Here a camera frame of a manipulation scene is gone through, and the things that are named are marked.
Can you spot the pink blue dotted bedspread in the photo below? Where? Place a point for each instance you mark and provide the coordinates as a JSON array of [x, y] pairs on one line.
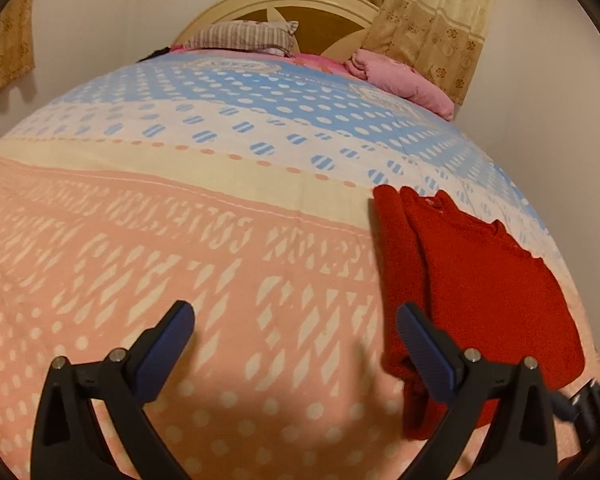
[[241, 184]]

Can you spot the black item behind bed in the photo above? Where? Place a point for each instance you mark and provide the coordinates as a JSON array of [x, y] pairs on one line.
[[155, 54]]

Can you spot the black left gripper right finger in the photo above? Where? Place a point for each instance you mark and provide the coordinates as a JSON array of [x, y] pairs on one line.
[[520, 443]]

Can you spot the beige floral curtain right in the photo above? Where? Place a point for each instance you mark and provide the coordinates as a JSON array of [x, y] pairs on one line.
[[441, 39]]

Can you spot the striped grey pillow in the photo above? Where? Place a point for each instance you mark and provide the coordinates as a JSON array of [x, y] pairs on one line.
[[273, 38]]

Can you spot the beige floral curtain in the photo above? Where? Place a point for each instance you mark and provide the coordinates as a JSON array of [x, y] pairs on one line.
[[16, 41], [441, 39]]

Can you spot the cream round wooden headboard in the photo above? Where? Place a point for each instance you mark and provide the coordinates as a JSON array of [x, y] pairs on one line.
[[330, 28]]

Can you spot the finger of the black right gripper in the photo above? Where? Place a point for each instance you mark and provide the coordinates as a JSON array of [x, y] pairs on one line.
[[582, 410]]

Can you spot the pink folded blanket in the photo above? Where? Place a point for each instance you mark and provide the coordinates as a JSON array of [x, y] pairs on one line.
[[400, 80]]

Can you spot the red knitted sweater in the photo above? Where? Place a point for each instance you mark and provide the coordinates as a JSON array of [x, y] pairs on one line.
[[473, 280]]

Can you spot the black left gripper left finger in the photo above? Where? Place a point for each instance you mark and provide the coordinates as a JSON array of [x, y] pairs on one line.
[[68, 442]]

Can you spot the beige floral curtain left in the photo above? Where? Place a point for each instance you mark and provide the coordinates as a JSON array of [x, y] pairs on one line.
[[16, 41]]

